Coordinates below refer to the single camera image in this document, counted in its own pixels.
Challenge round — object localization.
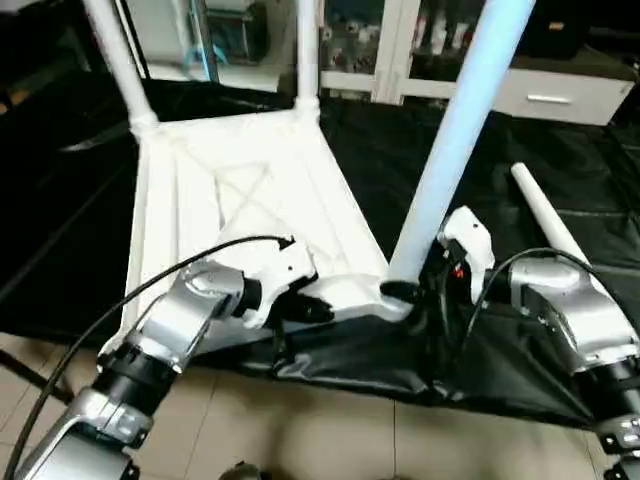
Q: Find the white plastic table top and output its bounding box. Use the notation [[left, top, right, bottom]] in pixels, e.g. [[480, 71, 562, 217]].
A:
[[118, 105, 414, 352]]

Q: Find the black table mat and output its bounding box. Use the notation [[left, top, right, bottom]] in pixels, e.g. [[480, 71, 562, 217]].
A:
[[0, 75, 640, 431]]

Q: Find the white drawer unit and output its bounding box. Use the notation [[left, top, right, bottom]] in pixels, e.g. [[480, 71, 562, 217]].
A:
[[489, 68, 634, 129]]

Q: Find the white glass door cabinet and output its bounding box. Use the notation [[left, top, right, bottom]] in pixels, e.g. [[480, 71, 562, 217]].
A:
[[315, 0, 502, 107]]

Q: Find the black metal workbench leg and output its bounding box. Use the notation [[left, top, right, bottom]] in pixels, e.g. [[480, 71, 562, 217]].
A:
[[0, 345, 77, 407]]

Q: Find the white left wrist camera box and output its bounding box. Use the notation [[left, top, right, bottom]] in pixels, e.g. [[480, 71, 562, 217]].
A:
[[240, 238, 320, 332]]

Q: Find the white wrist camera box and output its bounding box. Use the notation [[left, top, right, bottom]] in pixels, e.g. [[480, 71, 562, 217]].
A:
[[437, 205, 497, 307], [240, 238, 320, 332]]

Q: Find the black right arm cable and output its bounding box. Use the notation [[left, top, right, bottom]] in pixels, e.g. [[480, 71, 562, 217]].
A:
[[440, 245, 640, 362]]

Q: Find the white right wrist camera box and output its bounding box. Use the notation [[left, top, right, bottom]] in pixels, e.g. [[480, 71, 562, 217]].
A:
[[437, 205, 497, 307]]

